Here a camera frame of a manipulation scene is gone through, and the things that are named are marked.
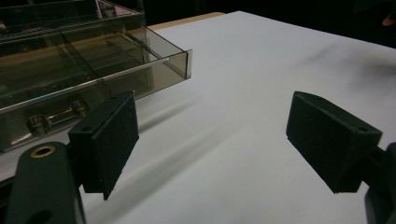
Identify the smoky clear plastic drawer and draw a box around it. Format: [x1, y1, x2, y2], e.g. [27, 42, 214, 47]
[0, 25, 193, 154]

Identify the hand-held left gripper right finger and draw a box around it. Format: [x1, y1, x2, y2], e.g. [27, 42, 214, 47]
[285, 91, 384, 195]

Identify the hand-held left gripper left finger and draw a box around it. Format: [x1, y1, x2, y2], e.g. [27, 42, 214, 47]
[67, 91, 140, 202]

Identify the smoky clear drawer cabinet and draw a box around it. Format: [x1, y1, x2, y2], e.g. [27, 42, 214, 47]
[0, 0, 148, 58]

